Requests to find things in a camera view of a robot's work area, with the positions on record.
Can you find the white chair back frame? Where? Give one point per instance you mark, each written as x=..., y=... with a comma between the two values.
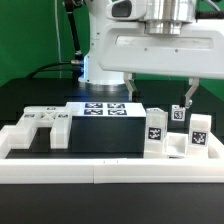
x=57, y=119

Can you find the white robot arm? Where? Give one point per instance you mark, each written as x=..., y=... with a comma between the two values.
x=94, y=74

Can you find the white chair seat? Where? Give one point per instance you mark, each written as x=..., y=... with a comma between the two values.
x=175, y=145

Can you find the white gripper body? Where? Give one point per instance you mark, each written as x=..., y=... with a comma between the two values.
x=164, y=37

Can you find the black camera stand pole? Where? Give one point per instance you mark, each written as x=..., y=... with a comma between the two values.
x=70, y=6

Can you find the white marker sheet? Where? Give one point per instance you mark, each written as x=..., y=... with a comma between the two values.
x=106, y=109

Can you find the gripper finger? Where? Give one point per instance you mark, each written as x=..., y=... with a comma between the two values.
x=186, y=101
x=129, y=79

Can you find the white tagged cube far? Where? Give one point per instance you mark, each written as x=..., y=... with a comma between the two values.
x=178, y=113

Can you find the white U-shaped fence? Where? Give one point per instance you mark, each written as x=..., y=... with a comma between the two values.
x=99, y=171

